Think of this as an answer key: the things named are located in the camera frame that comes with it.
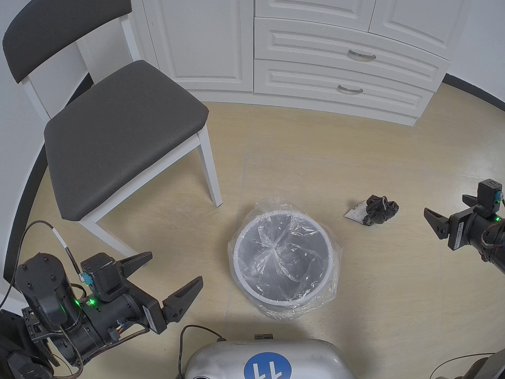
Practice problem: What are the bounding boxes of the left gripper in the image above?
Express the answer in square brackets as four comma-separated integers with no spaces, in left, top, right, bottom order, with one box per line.
[85,251,204,340]

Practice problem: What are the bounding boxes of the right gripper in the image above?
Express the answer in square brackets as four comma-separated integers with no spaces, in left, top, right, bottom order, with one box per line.
[423,194,496,252]

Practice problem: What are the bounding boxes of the clear plastic bag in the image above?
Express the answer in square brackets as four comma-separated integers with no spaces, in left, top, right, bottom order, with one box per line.
[228,198,343,323]

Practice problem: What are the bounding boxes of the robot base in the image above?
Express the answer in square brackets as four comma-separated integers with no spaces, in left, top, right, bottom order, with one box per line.
[179,338,357,379]

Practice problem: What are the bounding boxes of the crumpled black plastic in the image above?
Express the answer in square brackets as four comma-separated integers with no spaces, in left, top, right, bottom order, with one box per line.
[365,195,400,227]

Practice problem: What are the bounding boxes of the pale grey trash bin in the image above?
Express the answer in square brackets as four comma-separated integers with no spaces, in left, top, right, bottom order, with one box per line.
[233,211,333,311]

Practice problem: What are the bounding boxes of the white paper scrap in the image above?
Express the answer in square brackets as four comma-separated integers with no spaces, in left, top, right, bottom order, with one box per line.
[344,199,369,225]

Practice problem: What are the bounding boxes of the white chair dark grey cushions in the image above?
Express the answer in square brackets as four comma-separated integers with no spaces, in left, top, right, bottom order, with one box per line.
[2,0,223,267]

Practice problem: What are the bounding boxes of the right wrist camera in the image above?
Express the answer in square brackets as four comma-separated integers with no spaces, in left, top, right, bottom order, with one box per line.
[475,179,505,223]

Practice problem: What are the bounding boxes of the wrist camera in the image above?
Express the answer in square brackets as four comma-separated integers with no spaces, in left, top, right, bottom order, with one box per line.
[80,252,129,304]
[475,179,505,223]

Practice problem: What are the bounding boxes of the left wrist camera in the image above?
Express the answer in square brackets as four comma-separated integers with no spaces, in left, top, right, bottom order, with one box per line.
[80,252,129,304]

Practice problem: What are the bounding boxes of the black cable with white sleeve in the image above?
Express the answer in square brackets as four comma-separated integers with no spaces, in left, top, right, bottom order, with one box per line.
[0,220,81,309]

